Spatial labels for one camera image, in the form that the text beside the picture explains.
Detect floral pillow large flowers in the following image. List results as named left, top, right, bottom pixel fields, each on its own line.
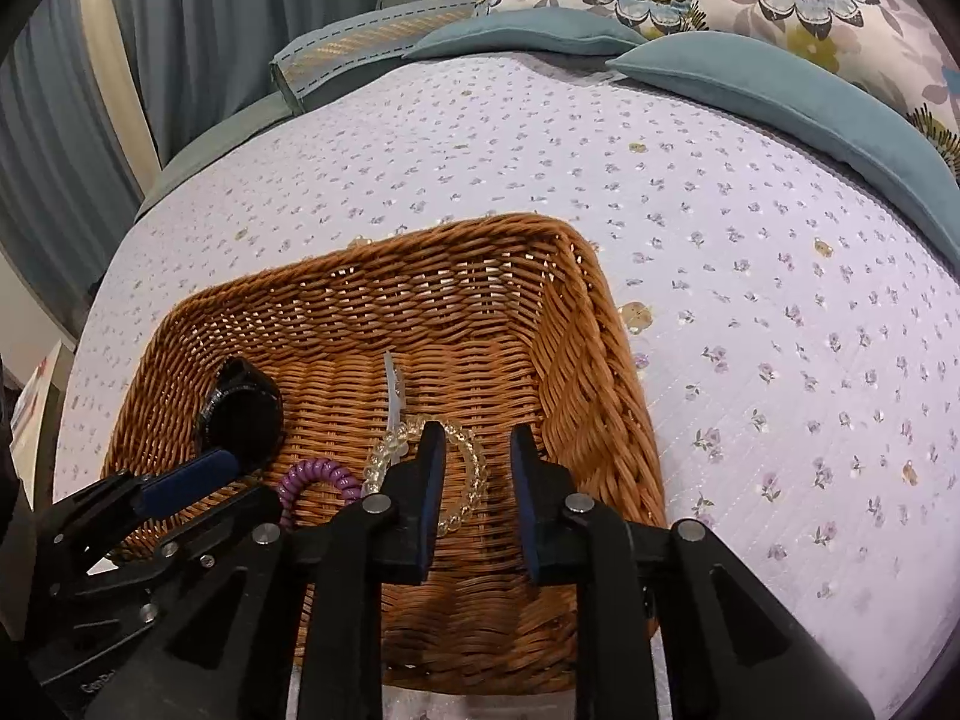
left=698, top=0, right=958, bottom=171

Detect lavender floral quilt bedspread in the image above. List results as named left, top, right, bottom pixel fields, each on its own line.
left=53, top=54, right=958, bottom=718

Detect brown wicker basket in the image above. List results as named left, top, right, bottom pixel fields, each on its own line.
left=104, top=213, right=665, bottom=695

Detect teal pillow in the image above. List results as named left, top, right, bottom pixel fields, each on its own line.
left=607, top=31, right=958, bottom=192
left=405, top=8, right=644, bottom=60

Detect teal pillow near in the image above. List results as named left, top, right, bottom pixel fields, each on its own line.
left=607, top=31, right=958, bottom=192

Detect folded grey green blanket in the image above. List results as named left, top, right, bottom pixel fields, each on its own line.
left=137, top=0, right=475, bottom=216

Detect purple spiral hair tie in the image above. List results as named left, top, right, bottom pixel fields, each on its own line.
left=275, top=457, right=365, bottom=533

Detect teal pillow far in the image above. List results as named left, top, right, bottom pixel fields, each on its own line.
left=405, top=8, right=644, bottom=60

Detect clear yellowish spiral hair tie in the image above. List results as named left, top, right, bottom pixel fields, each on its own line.
left=361, top=413, right=490, bottom=538

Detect blue grey curtain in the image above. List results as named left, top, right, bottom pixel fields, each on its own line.
left=2, top=0, right=377, bottom=337

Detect silver blue hair clip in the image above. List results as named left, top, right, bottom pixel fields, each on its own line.
left=384, top=351, right=407, bottom=434

